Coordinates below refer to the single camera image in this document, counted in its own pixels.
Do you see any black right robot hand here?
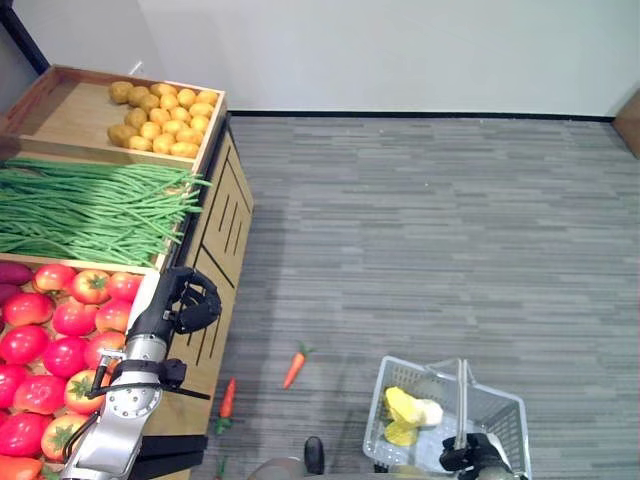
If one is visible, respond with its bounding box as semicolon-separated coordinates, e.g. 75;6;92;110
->
438;432;517;475

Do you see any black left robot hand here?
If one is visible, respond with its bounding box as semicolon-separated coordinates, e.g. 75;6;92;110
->
127;266;223;338

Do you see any grey plastic shopping basket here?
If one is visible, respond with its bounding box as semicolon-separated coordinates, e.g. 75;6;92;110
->
362;355;532;480

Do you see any wooden tomato crate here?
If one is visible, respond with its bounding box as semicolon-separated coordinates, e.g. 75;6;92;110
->
0;252;162;480

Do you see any yellow white cabbage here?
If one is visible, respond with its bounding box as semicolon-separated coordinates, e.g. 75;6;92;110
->
382;385;445;447

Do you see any red tomato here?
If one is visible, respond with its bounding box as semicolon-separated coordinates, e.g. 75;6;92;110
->
2;292;55;328
40;413;90;462
94;299;134;334
32;263;77;295
69;269;111;305
42;336;90;379
0;364;31;410
0;412;53;458
0;325;51;366
52;301;99;337
106;271;144;303
12;374;68;416
63;368;109;416
83;330;126;370

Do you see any wooden bean crate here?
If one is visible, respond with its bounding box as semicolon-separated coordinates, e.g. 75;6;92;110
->
0;158;205;274

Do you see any wooden produce display stand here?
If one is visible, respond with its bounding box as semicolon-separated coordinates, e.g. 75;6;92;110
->
132;110;255;480

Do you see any green long beans pile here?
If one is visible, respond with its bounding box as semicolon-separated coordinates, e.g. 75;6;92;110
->
0;158;214;269

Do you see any dark robot foot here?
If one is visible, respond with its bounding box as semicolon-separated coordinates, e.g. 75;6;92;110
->
304;436;326;476

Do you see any wooden potato crate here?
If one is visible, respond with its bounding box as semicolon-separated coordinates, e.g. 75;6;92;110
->
0;64;229;174

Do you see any black baseboard strip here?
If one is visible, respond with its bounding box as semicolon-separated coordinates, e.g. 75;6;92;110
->
227;110;616;123

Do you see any wooden furniture corner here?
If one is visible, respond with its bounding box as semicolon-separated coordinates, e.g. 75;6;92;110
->
612;87;640;161

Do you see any black metal post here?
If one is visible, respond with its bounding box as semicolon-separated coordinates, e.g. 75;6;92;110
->
0;0;51;76

